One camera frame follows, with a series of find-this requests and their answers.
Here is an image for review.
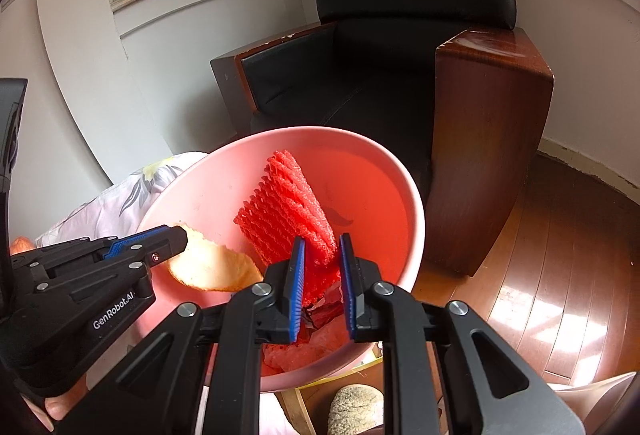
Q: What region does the person's left hand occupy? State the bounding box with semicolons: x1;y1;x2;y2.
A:
31;382;88;431

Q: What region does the floral pink tablecloth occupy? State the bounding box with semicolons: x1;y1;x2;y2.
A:
35;152;208;261

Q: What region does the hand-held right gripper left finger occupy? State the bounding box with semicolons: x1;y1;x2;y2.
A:
52;236;307;435

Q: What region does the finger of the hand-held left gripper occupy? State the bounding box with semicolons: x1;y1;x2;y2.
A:
100;227;189;273
35;225;173;262

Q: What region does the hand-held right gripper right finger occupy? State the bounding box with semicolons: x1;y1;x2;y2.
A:
339;233;586;435

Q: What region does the red foam fruit net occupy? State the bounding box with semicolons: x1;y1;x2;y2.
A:
234;150;337;306

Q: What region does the grey fuzzy object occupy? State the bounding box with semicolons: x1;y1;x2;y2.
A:
327;385;385;435

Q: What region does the black leather wooden armchair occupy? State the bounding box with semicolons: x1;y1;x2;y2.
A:
210;0;555;278

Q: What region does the small orange peel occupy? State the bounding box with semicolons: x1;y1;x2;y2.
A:
167;224;264;292

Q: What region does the pink plastic bucket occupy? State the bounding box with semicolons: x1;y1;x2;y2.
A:
136;126;426;393

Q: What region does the white plastic object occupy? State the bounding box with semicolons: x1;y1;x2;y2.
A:
547;372;638;427

